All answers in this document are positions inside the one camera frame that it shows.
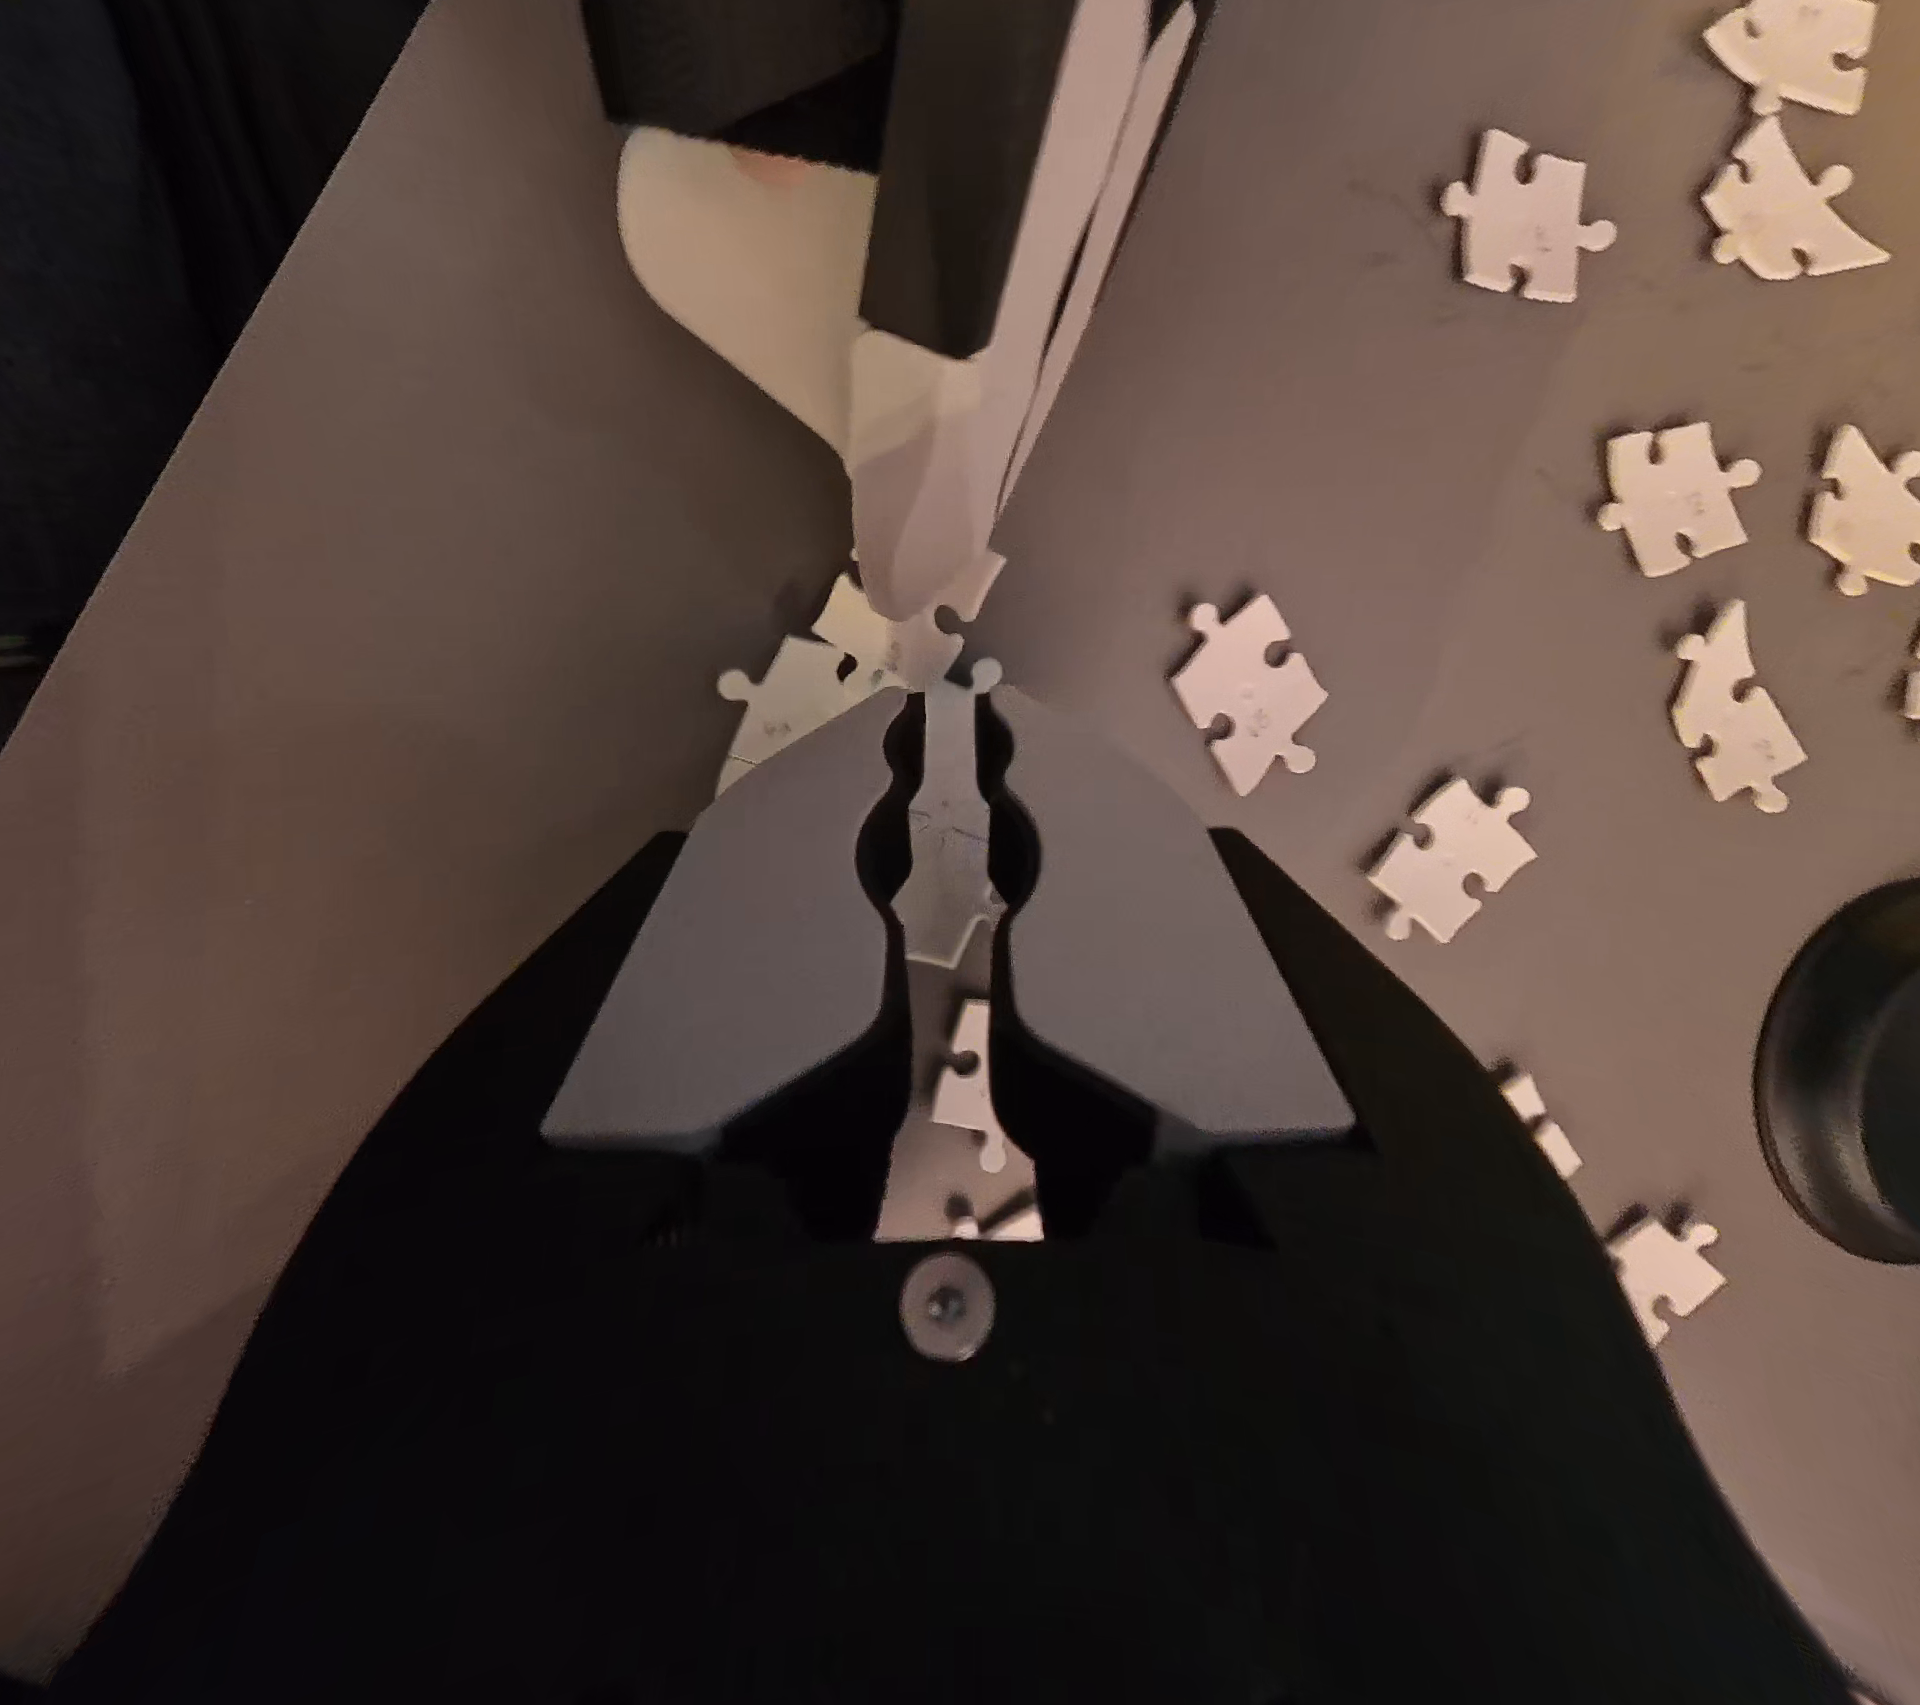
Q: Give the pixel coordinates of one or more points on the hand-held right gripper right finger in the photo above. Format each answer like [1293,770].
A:
[1185,984]

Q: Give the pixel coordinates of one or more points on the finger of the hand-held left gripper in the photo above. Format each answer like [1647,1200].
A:
[1050,235]
[1143,145]

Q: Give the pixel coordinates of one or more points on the black round dish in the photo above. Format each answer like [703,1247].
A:
[1799,1137]

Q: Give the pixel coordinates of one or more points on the white puzzle pieces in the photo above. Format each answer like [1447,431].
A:
[1252,692]

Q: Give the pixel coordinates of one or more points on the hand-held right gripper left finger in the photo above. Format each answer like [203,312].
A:
[704,984]

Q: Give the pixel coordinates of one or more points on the joined white puzzle section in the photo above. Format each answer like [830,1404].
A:
[789,708]

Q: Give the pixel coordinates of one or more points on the single white puzzle piece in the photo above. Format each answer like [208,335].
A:
[950,913]

